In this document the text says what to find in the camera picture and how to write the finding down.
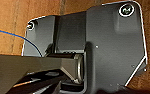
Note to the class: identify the round white-ringed base button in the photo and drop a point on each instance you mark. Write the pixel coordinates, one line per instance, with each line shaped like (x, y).
(126, 10)

